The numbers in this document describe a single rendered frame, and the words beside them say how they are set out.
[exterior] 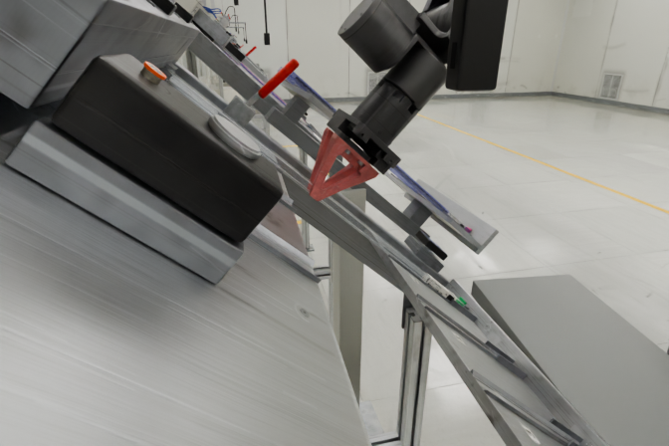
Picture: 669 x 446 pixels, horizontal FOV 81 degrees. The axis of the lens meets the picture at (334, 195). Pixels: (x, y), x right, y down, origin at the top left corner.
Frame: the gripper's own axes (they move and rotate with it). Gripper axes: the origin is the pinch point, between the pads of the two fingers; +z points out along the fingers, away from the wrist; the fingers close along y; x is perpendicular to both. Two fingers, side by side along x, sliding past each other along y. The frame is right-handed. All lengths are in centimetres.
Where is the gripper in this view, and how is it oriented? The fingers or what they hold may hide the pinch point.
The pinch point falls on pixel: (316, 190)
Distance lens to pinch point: 46.8
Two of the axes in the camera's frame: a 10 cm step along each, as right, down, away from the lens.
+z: -6.6, 7.4, 1.2
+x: 7.2, 5.8, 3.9
